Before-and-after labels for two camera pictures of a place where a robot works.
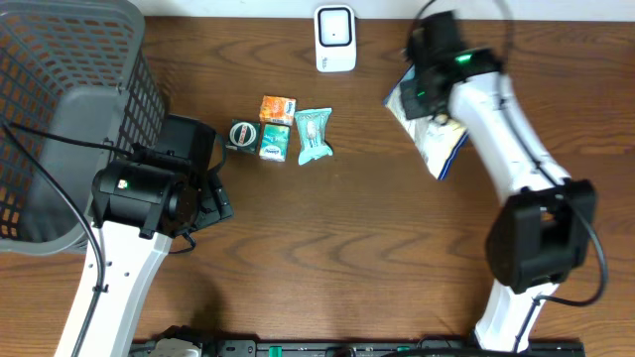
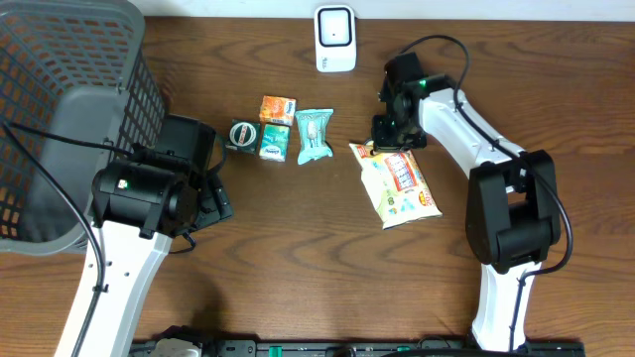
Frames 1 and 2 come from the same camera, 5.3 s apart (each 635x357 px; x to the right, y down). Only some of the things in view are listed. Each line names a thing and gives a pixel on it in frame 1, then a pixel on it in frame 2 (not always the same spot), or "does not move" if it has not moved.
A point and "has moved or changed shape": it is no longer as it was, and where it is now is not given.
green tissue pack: (274, 143) does not move
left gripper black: (215, 204) does not move
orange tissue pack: (278, 109) does not move
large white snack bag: (437, 139) has moved or changed shape
